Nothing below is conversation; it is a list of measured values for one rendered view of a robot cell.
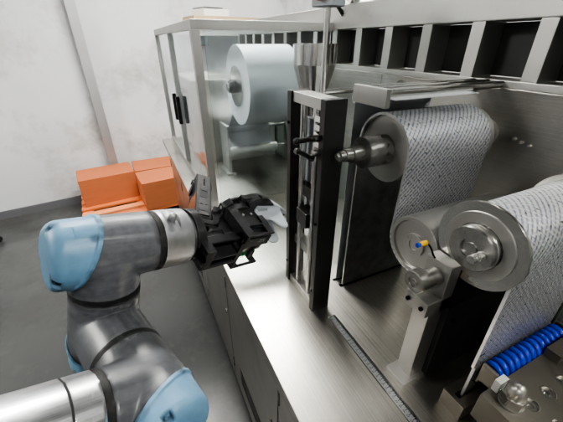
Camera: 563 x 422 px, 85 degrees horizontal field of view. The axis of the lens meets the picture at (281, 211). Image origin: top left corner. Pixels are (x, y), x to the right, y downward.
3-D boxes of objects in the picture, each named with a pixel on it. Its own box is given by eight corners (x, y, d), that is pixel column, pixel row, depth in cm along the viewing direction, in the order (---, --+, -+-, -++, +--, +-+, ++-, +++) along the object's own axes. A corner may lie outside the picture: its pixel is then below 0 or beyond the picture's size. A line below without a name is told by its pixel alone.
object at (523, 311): (470, 367, 56) (507, 289, 47) (546, 322, 64) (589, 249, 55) (473, 368, 55) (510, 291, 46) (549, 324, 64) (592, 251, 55)
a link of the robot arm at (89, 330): (85, 419, 32) (87, 331, 29) (58, 351, 39) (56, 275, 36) (159, 381, 38) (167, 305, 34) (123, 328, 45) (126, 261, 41)
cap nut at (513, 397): (492, 397, 50) (501, 379, 48) (506, 387, 51) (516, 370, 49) (515, 419, 47) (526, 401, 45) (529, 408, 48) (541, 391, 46)
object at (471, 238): (452, 218, 50) (499, 238, 43) (461, 215, 51) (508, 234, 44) (444, 258, 53) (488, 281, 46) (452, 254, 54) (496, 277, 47)
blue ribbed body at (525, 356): (477, 370, 56) (483, 358, 54) (546, 329, 64) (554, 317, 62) (497, 388, 53) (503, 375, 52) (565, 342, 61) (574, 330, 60)
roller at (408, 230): (386, 253, 70) (395, 206, 64) (463, 227, 79) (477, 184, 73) (429, 286, 60) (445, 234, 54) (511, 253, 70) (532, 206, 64)
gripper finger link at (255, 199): (266, 218, 54) (227, 224, 48) (260, 212, 55) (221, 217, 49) (278, 198, 52) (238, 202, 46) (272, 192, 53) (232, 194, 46)
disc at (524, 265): (429, 257, 58) (450, 185, 51) (431, 256, 58) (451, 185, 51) (508, 311, 47) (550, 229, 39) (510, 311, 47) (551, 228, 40)
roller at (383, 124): (358, 169, 74) (367, 109, 67) (434, 155, 83) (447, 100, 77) (402, 192, 63) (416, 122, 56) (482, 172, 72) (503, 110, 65)
